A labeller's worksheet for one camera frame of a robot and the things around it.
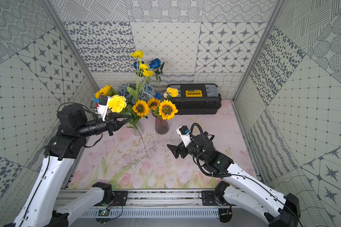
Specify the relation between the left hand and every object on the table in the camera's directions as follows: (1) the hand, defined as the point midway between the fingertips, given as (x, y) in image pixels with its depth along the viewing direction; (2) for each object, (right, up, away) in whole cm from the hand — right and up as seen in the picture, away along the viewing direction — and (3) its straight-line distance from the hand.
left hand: (132, 119), depth 56 cm
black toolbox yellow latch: (+33, +13, +44) cm, 56 cm away
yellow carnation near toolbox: (+17, +14, +20) cm, 30 cm away
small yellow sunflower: (+5, +8, +23) cm, 25 cm away
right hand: (+17, -12, +15) cm, 26 cm away
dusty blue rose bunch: (-5, +12, +18) cm, 22 cm away
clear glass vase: (-8, -9, +40) cm, 42 cm away
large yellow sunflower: (-1, +5, +16) cm, 17 cm away
